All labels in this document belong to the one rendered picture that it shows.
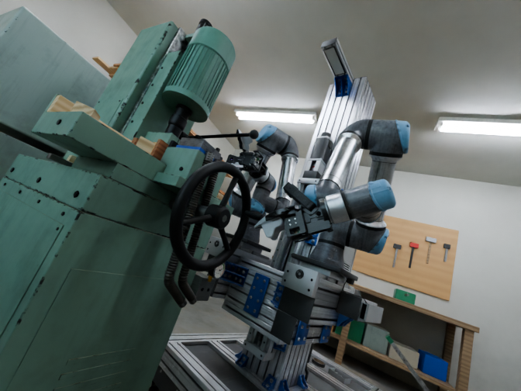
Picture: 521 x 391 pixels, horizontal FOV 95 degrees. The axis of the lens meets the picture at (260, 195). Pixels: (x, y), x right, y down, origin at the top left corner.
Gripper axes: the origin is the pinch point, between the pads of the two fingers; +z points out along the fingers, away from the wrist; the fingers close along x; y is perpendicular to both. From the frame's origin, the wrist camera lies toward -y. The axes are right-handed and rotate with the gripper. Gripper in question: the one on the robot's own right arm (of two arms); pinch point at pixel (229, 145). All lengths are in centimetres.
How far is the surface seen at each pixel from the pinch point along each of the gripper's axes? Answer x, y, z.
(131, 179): 27.7, -1.2, 27.3
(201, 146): 12.2, 8.0, 18.7
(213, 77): -19.8, -6.4, 13.5
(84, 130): 23.1, -0.9, 40.9
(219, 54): -29.0, -6.2, 15.3
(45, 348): 67, -3, 27
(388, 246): -42, 53, -316
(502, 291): -19, 173, -327
